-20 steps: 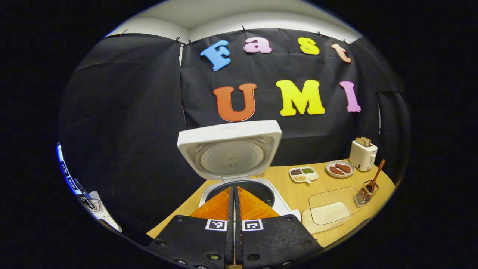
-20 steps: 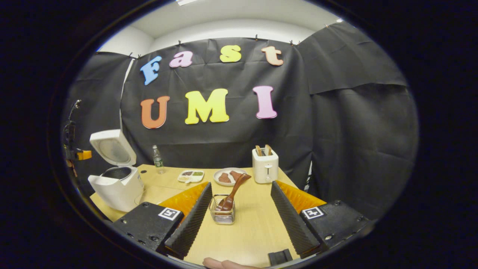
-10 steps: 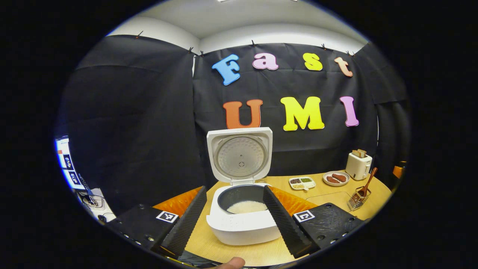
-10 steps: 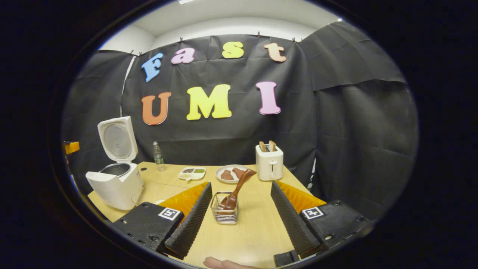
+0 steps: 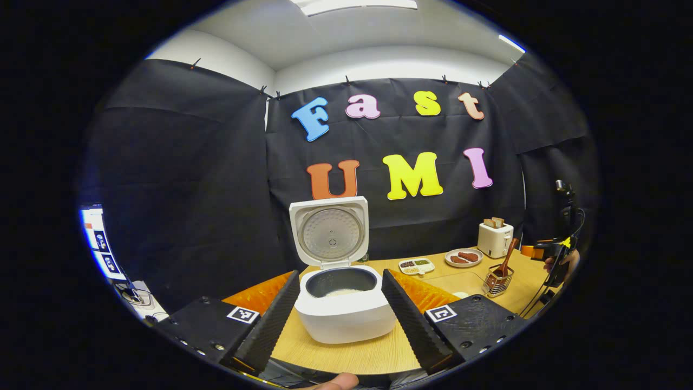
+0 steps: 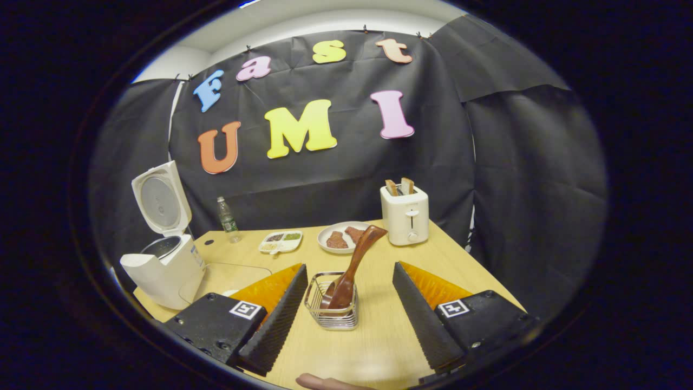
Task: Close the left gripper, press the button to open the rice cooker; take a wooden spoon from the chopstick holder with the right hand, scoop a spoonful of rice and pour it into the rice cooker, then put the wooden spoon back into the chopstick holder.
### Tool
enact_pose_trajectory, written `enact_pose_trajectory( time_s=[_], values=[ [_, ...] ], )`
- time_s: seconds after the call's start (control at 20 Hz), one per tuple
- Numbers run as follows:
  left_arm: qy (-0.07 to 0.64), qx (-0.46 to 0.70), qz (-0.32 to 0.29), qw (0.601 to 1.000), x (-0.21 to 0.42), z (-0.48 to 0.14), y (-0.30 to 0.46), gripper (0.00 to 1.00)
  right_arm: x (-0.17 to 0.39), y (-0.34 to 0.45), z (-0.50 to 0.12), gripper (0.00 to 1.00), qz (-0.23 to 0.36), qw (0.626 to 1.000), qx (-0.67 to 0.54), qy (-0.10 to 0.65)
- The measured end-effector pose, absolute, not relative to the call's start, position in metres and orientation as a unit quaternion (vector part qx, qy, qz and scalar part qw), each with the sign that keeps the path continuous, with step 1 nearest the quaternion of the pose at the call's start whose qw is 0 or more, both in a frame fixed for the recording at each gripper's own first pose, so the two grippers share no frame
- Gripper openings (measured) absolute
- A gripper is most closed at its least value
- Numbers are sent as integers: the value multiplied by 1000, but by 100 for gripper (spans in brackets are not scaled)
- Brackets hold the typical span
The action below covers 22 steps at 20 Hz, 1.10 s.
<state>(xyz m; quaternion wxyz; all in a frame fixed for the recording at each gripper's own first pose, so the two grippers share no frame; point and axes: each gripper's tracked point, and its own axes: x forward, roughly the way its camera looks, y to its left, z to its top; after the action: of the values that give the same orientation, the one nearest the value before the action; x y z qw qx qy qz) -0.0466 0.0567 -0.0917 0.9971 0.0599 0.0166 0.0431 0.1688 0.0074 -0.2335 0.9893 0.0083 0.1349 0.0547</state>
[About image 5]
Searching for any white round plate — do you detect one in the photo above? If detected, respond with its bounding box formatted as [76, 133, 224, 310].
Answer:
[445, 248, 483, 268]

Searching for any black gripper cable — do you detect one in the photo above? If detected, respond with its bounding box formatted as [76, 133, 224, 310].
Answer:
[520, 255, 566, 317]

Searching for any computer monitor screen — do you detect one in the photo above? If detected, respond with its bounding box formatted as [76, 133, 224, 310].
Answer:
[80, 205, 128, 281]

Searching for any white side table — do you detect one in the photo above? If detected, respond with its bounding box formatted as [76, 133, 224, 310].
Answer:
[116, 279, 168, 321]

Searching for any brown wooden spoon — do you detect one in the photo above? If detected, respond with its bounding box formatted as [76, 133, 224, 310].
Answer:
[494, 238, 519, 278]

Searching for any clear plastic rice box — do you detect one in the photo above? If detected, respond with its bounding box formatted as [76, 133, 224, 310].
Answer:
[421, 271, 487, 300]

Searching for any white rice cooker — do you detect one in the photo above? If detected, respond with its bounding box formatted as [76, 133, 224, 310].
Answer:
[289, 196, 398, 345]

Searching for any white toaster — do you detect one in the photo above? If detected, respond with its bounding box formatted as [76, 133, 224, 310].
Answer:
[478, 219, 514, 259]

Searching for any white divided grain tray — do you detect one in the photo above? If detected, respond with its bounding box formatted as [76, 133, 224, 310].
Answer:
[398, 258, 435, 276]

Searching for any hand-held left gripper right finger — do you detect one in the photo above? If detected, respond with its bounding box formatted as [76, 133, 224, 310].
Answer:
[381, 269, 530, 375]

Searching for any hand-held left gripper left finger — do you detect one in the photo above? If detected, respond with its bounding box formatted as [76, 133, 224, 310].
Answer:
[156, 269, 302, 375]

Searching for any black backdrop cloth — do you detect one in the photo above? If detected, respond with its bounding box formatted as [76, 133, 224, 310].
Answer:
[79, 51, 599, 315]

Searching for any large ceiling light panel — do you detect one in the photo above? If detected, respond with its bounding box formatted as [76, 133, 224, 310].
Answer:
[290, 0, 419, 17]

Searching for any small ceiling light panel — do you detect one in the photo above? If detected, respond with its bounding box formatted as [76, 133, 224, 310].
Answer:
[498, 34, 526, 54]

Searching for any metal wire chopstick holder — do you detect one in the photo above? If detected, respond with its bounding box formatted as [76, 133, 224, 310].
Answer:
[482, 264, 515, 298]

